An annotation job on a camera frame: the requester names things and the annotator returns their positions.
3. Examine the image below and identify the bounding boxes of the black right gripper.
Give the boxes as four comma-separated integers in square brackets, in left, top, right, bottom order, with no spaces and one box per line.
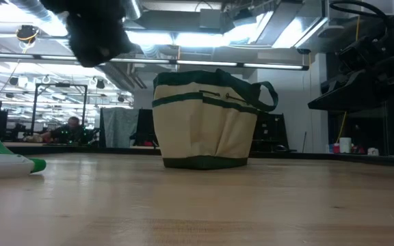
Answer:
[307,33,394,111]

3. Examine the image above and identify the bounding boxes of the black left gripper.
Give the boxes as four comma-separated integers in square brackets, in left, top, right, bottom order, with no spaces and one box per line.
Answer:
[66,12,135,68]

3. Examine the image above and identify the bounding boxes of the beige green canvas gardening bag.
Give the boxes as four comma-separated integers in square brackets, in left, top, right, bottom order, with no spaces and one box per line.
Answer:
[151,68,279,171]

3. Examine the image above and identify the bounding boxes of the white container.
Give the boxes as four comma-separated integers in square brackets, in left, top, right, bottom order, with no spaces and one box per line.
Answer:
[339,137,352,154]

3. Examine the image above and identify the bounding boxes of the black shelf cabinet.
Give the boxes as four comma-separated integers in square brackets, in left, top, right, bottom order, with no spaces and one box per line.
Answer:
[255,111,291,153]

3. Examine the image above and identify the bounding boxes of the grey cloth cover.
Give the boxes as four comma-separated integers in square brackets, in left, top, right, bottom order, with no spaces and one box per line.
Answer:
[100,107,140,149]

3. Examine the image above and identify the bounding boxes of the person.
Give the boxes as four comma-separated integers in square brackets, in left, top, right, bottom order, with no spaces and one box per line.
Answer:
[39,115,92,144]

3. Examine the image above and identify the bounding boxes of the black light bar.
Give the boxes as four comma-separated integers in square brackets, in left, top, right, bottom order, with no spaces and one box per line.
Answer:
[0,51,310,72]

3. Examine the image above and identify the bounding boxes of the green white spray bottle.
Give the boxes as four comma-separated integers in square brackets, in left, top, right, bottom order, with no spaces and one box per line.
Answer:
[0,137,47,181]

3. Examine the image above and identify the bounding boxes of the yellow cable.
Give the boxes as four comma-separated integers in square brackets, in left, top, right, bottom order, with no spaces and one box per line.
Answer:
[335,13,362,144]

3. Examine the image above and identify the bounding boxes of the black background rig frame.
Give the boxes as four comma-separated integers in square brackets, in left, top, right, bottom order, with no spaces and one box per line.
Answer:
[31,83,88,137]

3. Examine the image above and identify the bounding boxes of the ceiling cable reel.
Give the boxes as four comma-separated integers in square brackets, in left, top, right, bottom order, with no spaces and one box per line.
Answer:
[15,24,40,44]

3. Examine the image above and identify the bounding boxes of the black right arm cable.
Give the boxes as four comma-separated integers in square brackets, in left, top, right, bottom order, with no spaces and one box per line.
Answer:
[328,0,390,20]

